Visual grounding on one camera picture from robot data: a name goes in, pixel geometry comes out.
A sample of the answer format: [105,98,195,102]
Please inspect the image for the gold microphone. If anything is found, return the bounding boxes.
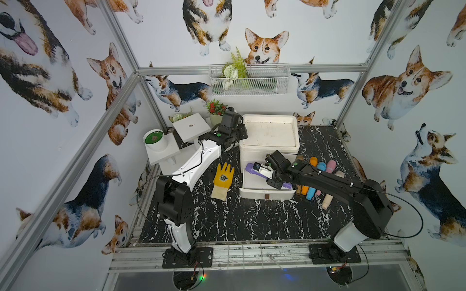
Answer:
[295,155,304,195]

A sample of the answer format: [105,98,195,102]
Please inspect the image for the white drawer cabinet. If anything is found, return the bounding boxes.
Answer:
[239,114,300,201]

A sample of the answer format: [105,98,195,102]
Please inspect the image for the orange microphone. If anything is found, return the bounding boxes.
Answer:
[301,157,318,196]

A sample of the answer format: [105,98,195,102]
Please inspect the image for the purple microphone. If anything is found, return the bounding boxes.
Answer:
[245,163,293,190]

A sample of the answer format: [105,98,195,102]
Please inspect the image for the blue microphone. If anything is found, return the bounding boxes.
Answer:
[306,162,326,201]

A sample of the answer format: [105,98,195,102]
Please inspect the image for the pink microphone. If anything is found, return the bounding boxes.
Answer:
[317,160,337,173]

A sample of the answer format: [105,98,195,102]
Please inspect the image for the beige microphone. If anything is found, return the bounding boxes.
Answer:
[322,171,345,210]

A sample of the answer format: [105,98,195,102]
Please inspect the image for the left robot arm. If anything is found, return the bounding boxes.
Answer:
[155,107,248,255]

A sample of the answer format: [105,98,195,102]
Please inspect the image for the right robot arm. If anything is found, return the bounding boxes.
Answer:
[265,150,394,253]

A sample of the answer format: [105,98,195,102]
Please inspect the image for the green pot red flowers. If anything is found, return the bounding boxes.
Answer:
[206,99,228,126]

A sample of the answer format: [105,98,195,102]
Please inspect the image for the white stepped display shelf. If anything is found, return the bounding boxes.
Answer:
[146,113,211,174]

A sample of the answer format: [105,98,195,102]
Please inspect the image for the yellow work glove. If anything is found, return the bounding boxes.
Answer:
[211,163,235,201]

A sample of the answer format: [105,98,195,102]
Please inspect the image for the green fern plant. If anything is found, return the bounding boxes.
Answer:
[222,47,248,90]

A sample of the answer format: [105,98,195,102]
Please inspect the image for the small white flower plant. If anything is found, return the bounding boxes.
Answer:
[168,109,193,123]

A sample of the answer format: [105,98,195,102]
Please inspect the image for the white cup green inside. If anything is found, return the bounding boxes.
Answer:
[143,129,168,152]

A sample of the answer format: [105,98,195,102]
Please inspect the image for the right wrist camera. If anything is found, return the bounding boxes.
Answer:
[252,162,273,179]

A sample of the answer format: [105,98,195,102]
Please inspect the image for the white wire wall basket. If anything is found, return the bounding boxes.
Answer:
[209,64,291,96]

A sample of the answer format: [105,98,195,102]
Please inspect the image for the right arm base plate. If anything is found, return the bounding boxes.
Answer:
[308,242,362,264]

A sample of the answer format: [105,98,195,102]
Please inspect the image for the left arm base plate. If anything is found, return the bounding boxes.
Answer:
[162,247,214,269]

